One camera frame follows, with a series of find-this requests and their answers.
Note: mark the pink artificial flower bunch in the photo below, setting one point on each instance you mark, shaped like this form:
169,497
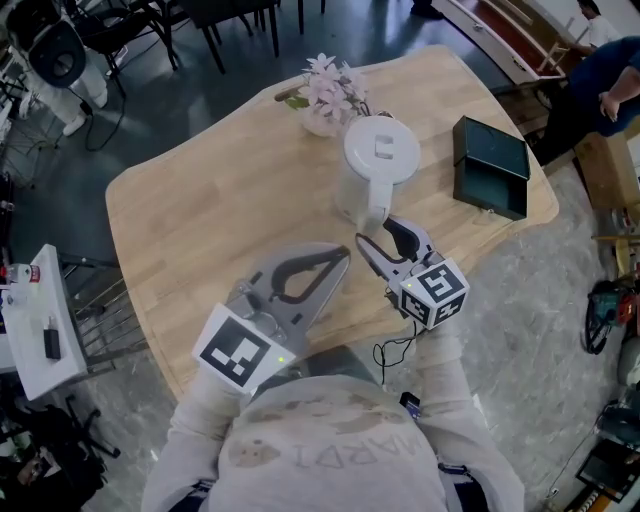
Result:
330,85

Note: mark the white side table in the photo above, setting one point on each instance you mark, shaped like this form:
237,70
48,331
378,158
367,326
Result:
30,360

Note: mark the green power tool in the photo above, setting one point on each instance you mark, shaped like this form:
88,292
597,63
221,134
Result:
610,305

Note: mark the clear glass vase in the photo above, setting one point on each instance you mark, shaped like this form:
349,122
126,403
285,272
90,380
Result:
317,125

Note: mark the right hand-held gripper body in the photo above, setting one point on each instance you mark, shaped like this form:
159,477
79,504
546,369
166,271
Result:
440,285

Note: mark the black phone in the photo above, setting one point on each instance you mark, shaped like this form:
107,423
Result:
411,406

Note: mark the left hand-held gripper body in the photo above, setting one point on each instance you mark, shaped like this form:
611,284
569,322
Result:
235,352

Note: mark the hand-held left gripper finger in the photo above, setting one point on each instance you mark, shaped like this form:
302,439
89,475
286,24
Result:
280,257
325,295

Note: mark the dark green open box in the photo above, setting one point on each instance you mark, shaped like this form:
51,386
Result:
490,150

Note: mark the white plastic jug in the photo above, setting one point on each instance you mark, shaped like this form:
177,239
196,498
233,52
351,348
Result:
360,155

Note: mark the grey metal frame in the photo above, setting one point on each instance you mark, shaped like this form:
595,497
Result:
100,310

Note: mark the red label plastic bottle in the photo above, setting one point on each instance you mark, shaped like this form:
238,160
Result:
22,274

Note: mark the black framed screen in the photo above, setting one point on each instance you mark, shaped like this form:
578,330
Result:
607,470

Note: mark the person's torso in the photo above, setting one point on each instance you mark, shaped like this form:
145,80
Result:
330,450

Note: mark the white humanoid robot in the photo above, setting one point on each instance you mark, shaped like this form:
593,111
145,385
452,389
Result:
55,55

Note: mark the person's right forearm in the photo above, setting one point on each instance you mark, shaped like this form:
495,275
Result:
442,370

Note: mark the white wooden furniture frame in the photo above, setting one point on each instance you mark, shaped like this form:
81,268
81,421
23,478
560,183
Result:
505,45

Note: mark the black swivel chair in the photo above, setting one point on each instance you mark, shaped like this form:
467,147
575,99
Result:
50,450

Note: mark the cardboard box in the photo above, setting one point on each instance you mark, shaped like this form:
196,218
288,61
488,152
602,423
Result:
607,170

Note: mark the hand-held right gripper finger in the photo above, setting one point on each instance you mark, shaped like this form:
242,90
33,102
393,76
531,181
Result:
382,262
422,242

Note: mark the person's left forearm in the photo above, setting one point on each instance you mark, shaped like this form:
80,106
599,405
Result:
210,405

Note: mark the black power adapter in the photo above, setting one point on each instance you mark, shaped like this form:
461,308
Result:
52,342

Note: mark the yellow wooden stool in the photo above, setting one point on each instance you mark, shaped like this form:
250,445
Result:
622,250

